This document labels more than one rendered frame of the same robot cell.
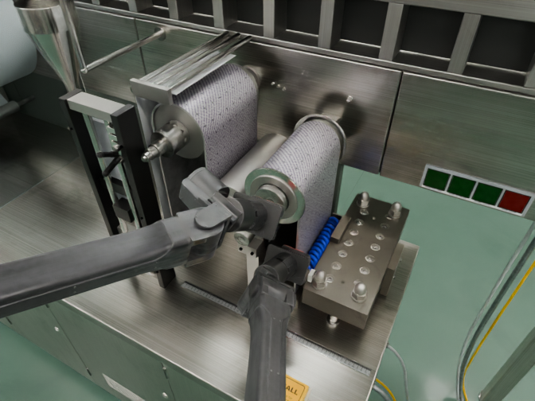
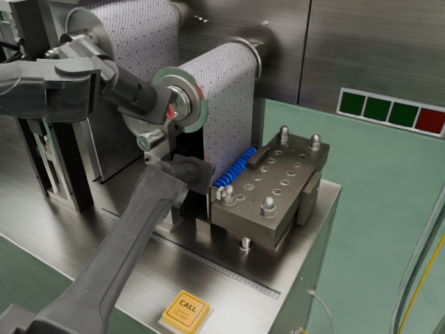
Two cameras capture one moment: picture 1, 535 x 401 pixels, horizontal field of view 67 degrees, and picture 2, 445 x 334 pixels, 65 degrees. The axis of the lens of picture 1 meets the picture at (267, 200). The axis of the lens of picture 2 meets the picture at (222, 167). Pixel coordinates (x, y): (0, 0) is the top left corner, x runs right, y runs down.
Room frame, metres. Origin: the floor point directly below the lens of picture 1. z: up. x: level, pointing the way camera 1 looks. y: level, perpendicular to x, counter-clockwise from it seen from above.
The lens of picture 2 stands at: (-0.03, -0.14, 1.57)
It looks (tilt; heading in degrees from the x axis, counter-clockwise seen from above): 35 degrees down; 2
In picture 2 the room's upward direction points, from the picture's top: straight up
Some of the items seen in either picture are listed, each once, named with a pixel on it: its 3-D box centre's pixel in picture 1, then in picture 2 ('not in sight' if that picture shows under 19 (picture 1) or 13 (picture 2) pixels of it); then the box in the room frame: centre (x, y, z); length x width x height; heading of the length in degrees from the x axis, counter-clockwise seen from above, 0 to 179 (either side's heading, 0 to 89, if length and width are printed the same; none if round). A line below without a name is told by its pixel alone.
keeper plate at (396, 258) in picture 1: (392, 269); (310, 198); (0.69, -0.34, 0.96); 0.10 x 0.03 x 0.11; 152
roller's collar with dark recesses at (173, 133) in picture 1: (170, 138); (80, 45); (0.76, 0.22, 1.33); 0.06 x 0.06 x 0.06; 62
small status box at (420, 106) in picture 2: (474, 189); (389, 111); (0.76, -0.51, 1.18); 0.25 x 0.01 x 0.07; 62
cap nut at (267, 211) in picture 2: (360, 290); (268, 205); (0.56, -0.21, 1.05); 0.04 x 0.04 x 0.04
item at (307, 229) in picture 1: (316, 219); (230, 141); (0.74, -0.12, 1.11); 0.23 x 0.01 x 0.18; 152
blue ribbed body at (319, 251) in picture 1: (322, 243); (237, 168); (0.73, -0.15, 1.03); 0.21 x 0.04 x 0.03; 152
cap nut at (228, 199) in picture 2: (320, 278); (228, 193); (0.60, -0.13, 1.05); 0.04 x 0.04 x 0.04
